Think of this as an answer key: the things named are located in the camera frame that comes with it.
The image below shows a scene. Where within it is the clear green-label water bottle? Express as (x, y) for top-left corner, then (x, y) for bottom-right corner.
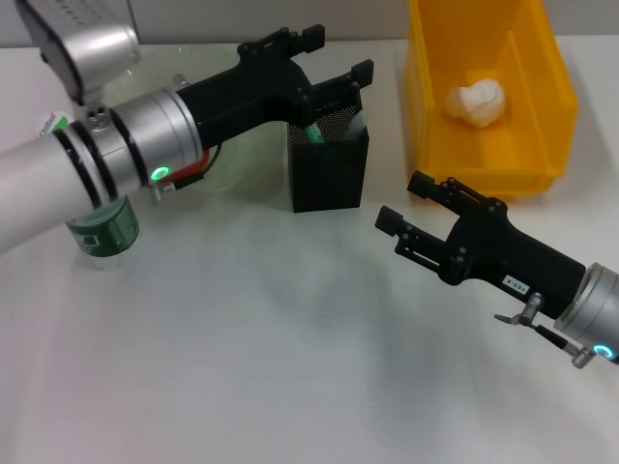
(37, 111), (142, 273)

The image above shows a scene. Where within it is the yellow plastic bin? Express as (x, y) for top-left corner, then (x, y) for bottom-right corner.
(404, 0), (580, 204)

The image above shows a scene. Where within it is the orange fruit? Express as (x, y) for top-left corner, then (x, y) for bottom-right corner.
(166, 148), (210, 179)

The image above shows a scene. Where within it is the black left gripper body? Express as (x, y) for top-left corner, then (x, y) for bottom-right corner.
(175, 42), (316, 150)

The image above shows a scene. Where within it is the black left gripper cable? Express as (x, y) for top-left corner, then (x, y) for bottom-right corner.
(149, 143), (223, 207)

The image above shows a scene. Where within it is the grey right gripper cable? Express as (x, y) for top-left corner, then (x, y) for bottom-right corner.
(531, 322), (595, 369)

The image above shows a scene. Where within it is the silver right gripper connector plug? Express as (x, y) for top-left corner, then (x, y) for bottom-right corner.
(493, 291), (545, 327)

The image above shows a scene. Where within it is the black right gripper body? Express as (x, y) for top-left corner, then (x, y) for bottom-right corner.
(437, 199), (588, 321)

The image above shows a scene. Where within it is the grey pen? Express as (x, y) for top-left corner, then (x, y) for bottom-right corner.
(343, 106), (371, 142)

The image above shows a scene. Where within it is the white paper ball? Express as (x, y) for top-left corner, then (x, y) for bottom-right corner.
(443, 76), (509, 130)

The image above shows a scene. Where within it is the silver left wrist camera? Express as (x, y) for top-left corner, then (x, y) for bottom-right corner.
(15, 0), (142, 132)

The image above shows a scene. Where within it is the black mesh pen holder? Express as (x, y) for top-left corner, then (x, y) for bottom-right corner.
(288, 89), (371, 214)

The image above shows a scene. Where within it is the pale green glass fruit plate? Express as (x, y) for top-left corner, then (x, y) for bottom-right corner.
(101, 43), (287, 195)

